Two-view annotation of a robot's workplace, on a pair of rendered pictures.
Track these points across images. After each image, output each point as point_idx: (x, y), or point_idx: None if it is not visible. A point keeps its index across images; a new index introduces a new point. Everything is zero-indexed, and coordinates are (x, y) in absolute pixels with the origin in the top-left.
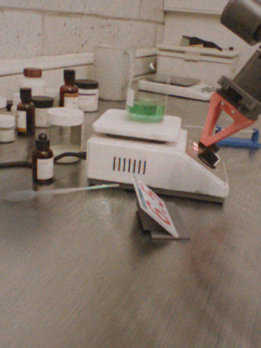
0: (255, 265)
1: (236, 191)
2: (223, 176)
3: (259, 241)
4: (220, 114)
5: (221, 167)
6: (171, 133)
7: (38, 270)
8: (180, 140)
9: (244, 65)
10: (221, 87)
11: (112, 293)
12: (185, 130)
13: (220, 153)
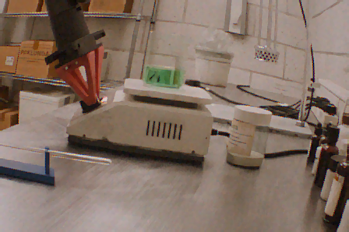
0: (72, 110)
1: (59, 131)
2: (79, 109)
3: (63, 114)
4: (86, 72)
5: (75, 114)
6: (132, 79)
7: None
8: (120, 95)
9: (86, 19)
10: (95, 43)
11: None
12: (115, 101)
13: (51, 162)
